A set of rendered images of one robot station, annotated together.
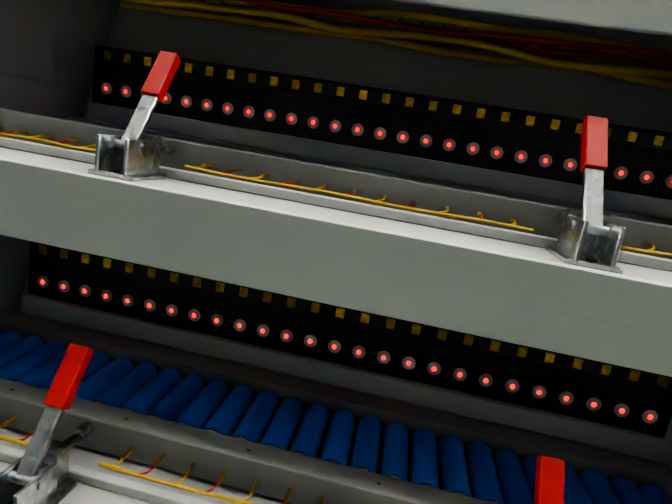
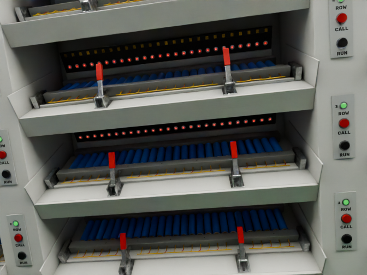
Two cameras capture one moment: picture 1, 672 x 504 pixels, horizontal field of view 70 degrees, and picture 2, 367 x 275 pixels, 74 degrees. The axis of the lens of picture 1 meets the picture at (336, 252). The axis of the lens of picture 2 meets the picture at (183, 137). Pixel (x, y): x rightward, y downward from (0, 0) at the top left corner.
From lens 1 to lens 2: 25 cm
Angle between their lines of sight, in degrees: 17
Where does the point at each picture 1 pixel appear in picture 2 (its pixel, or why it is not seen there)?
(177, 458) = (144, 171)
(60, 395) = (112, 165)
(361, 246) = (172, 107)
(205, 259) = (134, 121)
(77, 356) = (111, 155)
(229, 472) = (159, 169)
